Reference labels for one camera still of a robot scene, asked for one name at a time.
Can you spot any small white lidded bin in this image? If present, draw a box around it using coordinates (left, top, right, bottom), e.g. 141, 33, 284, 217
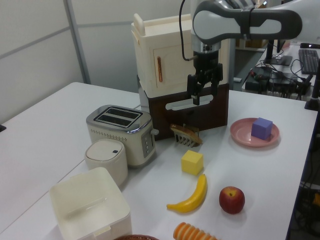
84, 139, 129, 187

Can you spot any black keyboard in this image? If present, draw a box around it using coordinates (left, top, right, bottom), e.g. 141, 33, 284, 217
298, 48, 320, 75

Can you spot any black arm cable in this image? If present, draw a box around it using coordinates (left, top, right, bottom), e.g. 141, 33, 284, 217
178, 0, 198, 62

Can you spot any metal toast rack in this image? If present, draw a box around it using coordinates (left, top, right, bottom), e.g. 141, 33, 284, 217
174, 124, 201, 147

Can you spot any long orange striped bread roll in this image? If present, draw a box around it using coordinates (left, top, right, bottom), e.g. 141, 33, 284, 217
172, 221, 221, 240

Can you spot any brown bread slice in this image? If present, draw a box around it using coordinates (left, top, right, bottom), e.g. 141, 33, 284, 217
169, 123, 203, 145

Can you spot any red apple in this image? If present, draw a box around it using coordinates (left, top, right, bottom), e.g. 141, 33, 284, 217
219, 186, 246, 215

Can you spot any cream and brown toy oven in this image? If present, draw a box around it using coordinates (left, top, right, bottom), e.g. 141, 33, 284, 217
131, 13, 230, 142

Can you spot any black cable strap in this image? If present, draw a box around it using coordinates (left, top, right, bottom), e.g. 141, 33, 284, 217
246, 6, 256, 40

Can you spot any black clamp mount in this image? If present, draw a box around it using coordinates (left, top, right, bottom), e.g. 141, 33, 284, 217
304, 72, 320, 112

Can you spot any purple cube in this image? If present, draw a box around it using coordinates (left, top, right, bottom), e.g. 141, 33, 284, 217
251, 117, 273, 141

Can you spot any pink plate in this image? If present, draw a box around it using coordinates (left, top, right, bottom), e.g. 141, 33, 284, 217
229, 117, 280, 147

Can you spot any black flat device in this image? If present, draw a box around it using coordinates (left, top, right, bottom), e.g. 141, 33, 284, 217
299, 42, 320, 50

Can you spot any black electronics box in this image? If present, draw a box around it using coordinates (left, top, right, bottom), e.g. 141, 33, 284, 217
244, 66, 275, 94

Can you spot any cream and chrome toaster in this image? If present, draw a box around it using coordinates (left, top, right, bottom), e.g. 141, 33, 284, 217
85, 104, 160, 169

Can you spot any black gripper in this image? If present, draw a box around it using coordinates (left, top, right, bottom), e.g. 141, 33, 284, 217
186, 49, 224, 106

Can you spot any open white plastic box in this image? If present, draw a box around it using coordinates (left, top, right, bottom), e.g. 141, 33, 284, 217
49, 166, 132, 240

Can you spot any black monitor stand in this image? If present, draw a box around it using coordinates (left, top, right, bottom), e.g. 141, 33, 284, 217
262, 38, 293, 66

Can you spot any yellow cube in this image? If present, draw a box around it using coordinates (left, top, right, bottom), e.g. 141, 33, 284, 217
181, 149, 204, 175

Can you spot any yellow banana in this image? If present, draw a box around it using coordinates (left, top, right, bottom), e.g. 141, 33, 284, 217
166, 173, 208, 214

